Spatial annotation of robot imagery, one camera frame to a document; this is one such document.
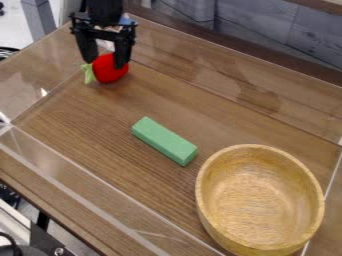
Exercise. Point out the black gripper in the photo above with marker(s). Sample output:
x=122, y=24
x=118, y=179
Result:
x=90, y=30

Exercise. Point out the red plush strawberry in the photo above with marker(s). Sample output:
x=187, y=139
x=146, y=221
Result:
x=102, y=70

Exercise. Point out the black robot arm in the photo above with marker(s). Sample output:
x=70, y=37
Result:
x=101, y=21

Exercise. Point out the green rectangular block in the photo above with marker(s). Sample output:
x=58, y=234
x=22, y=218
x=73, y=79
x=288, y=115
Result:
x=165, y=141

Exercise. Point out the wooden bowl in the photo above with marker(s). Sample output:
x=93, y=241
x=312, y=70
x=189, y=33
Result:
x=260, y=200

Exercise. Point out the grey table leg post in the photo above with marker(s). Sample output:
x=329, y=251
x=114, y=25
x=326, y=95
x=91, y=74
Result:
x=39, y=17

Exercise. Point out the clear acrylic tray wall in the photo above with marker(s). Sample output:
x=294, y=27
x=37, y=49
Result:
x=109, y=188

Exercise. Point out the black equipment with cable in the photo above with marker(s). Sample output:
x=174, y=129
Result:
x=30, y=242

